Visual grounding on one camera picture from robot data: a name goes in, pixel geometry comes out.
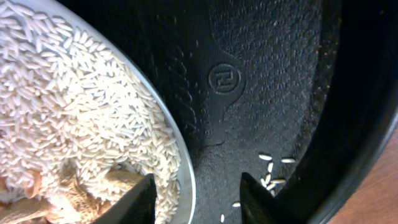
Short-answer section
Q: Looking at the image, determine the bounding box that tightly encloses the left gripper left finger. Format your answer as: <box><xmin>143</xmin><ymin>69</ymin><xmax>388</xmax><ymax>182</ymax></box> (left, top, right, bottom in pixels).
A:
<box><xmin>93</xmin><ymin>174</ymin><xmax>157</xmax><ymax>224</ymax></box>

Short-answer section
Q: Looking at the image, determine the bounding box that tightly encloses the round black serving tray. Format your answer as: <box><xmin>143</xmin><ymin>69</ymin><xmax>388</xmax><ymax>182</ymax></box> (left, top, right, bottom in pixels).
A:
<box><xmin>64</xmin><ymin>0</ymin><xmax>397</xmax><ymax>223</ymax></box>

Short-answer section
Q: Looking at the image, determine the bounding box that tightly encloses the grey plate with rice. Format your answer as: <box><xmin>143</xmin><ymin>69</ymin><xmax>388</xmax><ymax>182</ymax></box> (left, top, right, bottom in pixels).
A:
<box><xmin>1</xmin><ymin>1</ymin><xmax>196</xmax><ymax>223</ymax></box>

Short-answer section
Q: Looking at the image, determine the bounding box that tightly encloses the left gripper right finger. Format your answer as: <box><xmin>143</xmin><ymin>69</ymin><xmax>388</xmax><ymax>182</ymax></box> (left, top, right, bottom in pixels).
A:
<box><xmin>239</xmin><ymin>172</ymin><xmax>303</xmax><ymax>224</ymax></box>

